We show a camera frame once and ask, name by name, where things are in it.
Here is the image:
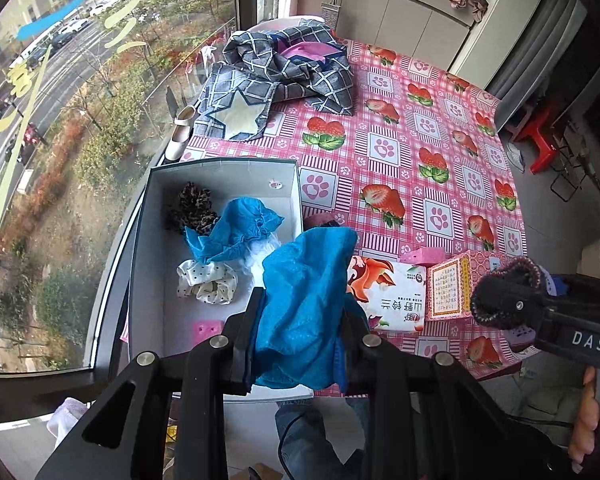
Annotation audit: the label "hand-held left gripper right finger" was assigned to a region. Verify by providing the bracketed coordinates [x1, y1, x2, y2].
[337, 310, 576, 480]

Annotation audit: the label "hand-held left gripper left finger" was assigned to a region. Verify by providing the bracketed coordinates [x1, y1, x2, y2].
[35, 287, 266, 480]

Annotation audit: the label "pink and black knitted item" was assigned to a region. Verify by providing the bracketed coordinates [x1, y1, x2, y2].
[470, 257, 551, 332]

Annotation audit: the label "blue cloth cap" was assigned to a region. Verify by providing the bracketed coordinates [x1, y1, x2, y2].
[184, 197, 285, 264]
[250, 226, 358, 391]

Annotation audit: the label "white polka dot scrunchie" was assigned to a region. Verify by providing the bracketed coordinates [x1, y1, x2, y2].
[176, 258, 238, 306]

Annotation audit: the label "pink sponge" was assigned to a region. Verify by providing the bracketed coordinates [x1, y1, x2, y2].
[402, 247, 446, 266]

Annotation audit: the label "light blue fluffy scrunchie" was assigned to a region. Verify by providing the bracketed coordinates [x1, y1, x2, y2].
[240, 237, 283, 286]

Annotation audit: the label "leopard print scrunchie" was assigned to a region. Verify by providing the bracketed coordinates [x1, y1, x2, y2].
[167, 182, 221, 236]

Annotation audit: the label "white box with black outside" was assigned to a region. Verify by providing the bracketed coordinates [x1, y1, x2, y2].
[82, 157, 316, 401]

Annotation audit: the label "person's right hand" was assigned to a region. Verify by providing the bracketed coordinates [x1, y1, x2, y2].
[567, 365, 600, 474]

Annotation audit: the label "pink flat item with holes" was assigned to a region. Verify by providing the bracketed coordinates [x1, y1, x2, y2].
[192, 319, 226, 345]

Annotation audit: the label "pink patterned carton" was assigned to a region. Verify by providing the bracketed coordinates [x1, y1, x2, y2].
[425, 252, 506, 321]

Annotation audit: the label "orange floral tissue pack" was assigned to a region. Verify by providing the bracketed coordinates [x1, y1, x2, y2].
[347, 255, 427, 333]

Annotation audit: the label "person's blue jeans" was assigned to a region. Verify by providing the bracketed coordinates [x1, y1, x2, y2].
[275, 400, 371, 480]

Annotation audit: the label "red plastic stool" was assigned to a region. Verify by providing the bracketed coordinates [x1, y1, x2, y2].
[510, 105, 563, 173]

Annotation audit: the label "white cloth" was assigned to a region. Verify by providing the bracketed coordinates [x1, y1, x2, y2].
[47, 397, 88, 438]

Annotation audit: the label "pink strawberry paw tablecloth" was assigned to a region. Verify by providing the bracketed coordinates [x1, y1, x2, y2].
[120, 37, 528, 398]

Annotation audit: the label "beige shoe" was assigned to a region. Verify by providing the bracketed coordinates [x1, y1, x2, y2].
[165, 105, 201, 162]

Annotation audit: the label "grey curtain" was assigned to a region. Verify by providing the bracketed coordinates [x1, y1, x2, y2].
[490, 0, 600, 131]

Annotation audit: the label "grey checked cloth with star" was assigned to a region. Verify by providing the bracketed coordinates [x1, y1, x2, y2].
[195, 22, 355, 141]

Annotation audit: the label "pink purple cloth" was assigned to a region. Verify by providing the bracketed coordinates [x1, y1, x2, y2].
[272, 40, 348, 73]

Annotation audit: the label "white cabinet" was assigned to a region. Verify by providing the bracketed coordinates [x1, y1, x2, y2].
[300, 0, 552, 91]

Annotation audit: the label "black metal wire frame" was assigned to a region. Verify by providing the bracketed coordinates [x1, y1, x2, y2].
[550, 147, 600, 203]

